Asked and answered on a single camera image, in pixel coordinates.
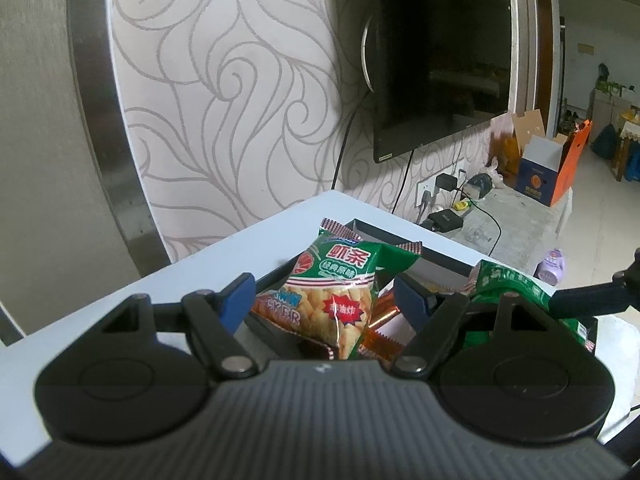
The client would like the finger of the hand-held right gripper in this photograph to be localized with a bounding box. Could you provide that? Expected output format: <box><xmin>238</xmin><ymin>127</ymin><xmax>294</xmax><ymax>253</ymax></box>
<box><xmin>549</xmin><ymin>247</ymin><xmax>640</xmax><ymax>321</ymax></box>

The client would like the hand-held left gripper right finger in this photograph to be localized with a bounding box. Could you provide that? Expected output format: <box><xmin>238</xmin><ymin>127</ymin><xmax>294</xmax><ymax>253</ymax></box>
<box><xmin>390</xmin><ymin>273</ymin><xmax>557</xmax><ymax>380</ymax></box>

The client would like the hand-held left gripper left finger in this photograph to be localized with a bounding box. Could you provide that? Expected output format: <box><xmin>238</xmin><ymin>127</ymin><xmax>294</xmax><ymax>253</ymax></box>
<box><xmin>82</xmin><ymin>272</ymin><xmax>259</xmax><ymax>381</ymax></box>

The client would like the orange chocolate bar packet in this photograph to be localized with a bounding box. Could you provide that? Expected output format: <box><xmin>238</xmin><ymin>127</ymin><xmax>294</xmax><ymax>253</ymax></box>
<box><xmin>357</xmin><ymin>292</ymin><xmax>418</xmax><ymax>361</ymax></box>

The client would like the dark grey cardboard box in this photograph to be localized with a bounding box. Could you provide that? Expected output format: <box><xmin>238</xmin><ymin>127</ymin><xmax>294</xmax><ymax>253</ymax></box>
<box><xmin>250</xmin><ymin>217</ymin><xmax>598</xmax><ymax>361</ymax></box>

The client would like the green snack bag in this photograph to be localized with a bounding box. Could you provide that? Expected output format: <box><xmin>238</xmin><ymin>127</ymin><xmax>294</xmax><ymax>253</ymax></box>
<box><xmin>248</xmin><ymin>217</ymin><xmax>423</xmax><ymax>361</ymax></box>
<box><xmin>462</xmin><ymin>259</ymin><xmax>597</xmax><ymax>356</ymax></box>

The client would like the lilac plastic bottle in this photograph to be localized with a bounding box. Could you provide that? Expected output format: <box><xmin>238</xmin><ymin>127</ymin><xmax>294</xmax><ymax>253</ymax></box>
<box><xmin>534</xmin><ymin>247</ymin><xmax>570</xmax><ymax>286</ymax></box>

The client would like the black power adapter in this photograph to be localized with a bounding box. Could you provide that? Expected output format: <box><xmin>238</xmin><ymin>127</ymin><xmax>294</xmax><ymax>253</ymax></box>
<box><xmin>427</xmin><ymin>210</ymin><xmax>466</xmax><ymax>233</ymax></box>

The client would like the grey stone ledge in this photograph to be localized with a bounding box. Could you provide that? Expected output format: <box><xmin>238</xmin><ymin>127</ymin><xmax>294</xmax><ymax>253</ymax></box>
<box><xmin>415</xmin><ymin>185</ymin><xmax>573</xmax><ymax>281</ymax></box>

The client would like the blue box with white flaps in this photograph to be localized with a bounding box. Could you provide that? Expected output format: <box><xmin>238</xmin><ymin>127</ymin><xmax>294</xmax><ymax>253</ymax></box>
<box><xmin>516</xmin><ymin>134</ymin><xmax>571</xmax><ymax>201</ymax></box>

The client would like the grey device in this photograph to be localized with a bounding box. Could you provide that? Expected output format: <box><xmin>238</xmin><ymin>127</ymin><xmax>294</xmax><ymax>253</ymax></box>
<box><xmin>470</xmin><ymin>172</ymin><xmax>496</xmax><ymax>200</ymax></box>

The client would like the orange cardboard box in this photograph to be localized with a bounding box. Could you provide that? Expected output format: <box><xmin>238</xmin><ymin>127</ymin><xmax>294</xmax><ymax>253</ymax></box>
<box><xmin>550</xmin><ymin>119</ymin><xmax>593</xmax><ymax>208</ymax></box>

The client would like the blue bag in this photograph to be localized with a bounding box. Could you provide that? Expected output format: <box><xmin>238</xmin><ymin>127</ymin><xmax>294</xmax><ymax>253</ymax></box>
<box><xmin>592</xmin><ymin>124</ymin><xmax>618</xmax><ymax>158</ymax></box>

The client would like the yellow bag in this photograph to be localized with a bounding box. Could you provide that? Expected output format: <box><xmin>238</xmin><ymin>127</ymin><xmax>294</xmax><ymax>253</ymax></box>
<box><xmin>490</xmin><ymin>127</ymin><xmax>522</xmax><ymax>183</ymax></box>

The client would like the tan cardboard piece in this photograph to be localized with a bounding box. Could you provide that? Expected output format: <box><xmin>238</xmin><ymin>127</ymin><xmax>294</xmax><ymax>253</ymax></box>
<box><xmin>510</xmin><ymin>109</ymin><xmax>547</xmax><ymax>161</ymax></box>

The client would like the black television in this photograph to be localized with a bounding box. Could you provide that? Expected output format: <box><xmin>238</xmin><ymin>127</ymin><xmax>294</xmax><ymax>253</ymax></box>
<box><xmin>367</xmin><ymin>0</ymin><xmax>513</xmax><ymax>164</ymax></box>

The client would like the white wall socket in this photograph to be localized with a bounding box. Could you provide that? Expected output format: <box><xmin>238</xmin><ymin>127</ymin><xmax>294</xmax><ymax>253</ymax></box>
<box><xmin>416</xmin><ymin>170</ymin><xmax>467</xmax><ymax>207</ymax></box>

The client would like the black adapter cable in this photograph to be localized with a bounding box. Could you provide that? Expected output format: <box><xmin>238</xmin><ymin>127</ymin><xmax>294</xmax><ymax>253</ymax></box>
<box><xmin>462</xmin><ymin>195</ymin><xmax>502</xmax><ymax>257</ymax></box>

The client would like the black television cable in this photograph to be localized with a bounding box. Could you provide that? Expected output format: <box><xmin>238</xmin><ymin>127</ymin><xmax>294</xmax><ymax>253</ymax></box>
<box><xmin>391</xmin><ymin>147</ymin><xmax>416</xmax><ymax>214</ymax></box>
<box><xmin>334</xmin><ymin>105</ymin><xmax>362</xmax><ymax>192</ymax></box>

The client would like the grey metal-framed wall panel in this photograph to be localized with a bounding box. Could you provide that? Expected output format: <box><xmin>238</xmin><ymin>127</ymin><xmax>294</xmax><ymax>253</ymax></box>
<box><xmin>0</xmin><ymin>0</ymin><xmax>173</xmax><ymax>348</ymax></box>

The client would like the grey looped cable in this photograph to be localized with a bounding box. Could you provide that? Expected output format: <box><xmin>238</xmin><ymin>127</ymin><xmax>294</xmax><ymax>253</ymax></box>
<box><xmin>361</xmin><ymin>12</ymin><xmax>381</xmax><ymax>95</ymax></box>

